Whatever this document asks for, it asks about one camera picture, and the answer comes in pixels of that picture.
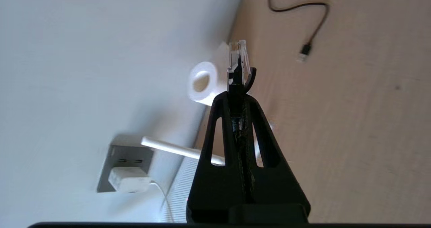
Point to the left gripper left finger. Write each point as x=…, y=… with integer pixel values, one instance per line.
x=215, y=187

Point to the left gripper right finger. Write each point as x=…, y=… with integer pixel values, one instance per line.
x=276, y=187

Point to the white router with antennas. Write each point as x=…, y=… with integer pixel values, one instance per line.
x=181, y=187

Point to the white toilet paper roll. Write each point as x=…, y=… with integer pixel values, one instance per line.
x=203, y=98

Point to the grey wall socket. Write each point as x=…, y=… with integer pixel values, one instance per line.
x=128, y=150

